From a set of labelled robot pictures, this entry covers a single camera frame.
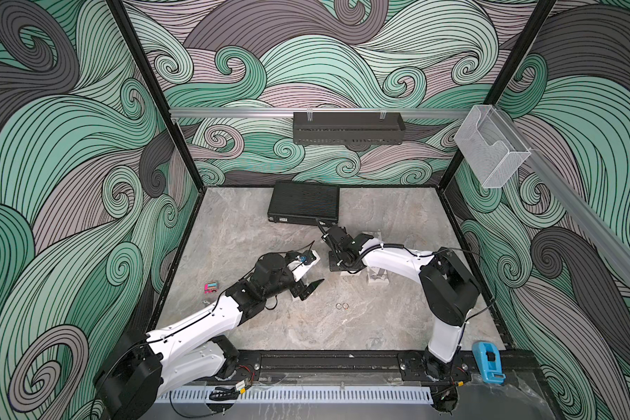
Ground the large white bow gift box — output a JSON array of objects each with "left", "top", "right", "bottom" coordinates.
[{"left": 367, "top": 267, "right": 390, "bottom": 285}]

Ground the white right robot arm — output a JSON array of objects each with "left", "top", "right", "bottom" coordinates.
[{"left": 318, "top": 222, "right": 481, "bottom": 380}]

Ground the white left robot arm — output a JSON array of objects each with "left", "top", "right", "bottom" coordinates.
[{"left": 94, "top": 250, "right": 321, "bottom": 419}]

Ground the black ribbed hard case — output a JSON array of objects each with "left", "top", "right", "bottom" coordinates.
[{"left": 267, "top": 181, "right": 340, "bottom": 227}]

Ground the pink teal small block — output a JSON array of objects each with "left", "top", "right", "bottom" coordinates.
[{"left": 204, "top": 282, "right": 218, "bottom": 294}]

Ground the blue tape dispenser right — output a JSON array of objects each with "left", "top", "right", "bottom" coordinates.
[{"left": 472, "top": 341, "right": 506, "bottom": 385}]

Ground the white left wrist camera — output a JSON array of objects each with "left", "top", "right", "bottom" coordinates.
[{"left": 287, "top": 250, "right": 321, "bottom": 282}]

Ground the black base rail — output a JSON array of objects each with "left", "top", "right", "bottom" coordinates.
[{"left": 222, "top": 350, "right": 481, "bottom": 383}]

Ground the black wall shelf tray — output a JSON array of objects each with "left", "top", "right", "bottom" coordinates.
[{"left": 292, "top": 113, "right": 406, "bottom": 148}]

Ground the white slotted cable duct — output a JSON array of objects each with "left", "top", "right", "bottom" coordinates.
[{"left": 154, "top": 385, "right": 435, "bottom": 406}]

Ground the aluminium wall rail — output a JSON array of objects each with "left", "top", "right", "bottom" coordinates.
[{"left": 170, "top": 107, "right": 470, "bottom": 119}]

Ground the clear plastic wall holder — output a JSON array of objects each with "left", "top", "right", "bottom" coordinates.
[{"left": 454, "top": 105, "right": 531, "bottom": 189}]

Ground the black corner frame post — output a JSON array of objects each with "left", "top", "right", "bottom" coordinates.
[{"left": 106, "top": 0, "right": 206, "bottom": 194}]

